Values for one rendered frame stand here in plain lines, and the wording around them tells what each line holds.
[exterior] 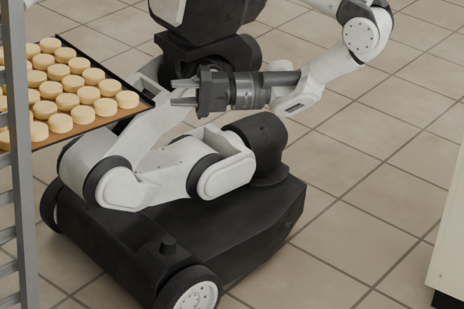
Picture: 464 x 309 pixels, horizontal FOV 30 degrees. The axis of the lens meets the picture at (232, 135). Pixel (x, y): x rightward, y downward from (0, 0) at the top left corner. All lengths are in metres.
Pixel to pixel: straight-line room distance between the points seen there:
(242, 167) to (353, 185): 0.63
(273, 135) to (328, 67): 0.65
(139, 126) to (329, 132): 1.20
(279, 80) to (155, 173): 0.49
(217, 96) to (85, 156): 0.39
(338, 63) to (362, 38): 0.10
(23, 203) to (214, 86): 0.49
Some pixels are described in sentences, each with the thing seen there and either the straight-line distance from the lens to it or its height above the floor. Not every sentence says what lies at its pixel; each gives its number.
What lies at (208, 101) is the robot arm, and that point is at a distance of 1.93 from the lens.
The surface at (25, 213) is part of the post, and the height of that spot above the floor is 0.57.
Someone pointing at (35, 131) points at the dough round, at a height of 0.70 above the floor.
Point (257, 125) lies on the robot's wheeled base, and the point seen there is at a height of 0.35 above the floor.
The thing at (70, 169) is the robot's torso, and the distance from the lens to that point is 2.15.
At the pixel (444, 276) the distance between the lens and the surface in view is 2.42.
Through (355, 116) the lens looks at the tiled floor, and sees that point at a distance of 3.31.
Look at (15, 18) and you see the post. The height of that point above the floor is 1.00.
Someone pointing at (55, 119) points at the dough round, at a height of 0.70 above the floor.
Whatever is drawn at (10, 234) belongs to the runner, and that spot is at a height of 0.51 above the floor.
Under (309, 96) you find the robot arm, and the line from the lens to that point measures 1.93.
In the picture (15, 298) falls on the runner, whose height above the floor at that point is 0.33.
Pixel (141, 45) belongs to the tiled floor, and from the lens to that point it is 3.67.
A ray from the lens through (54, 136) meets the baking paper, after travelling 1.80.
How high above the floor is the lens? 1.66
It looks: 32 degrees down
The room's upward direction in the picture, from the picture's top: 5 degrees clockwise
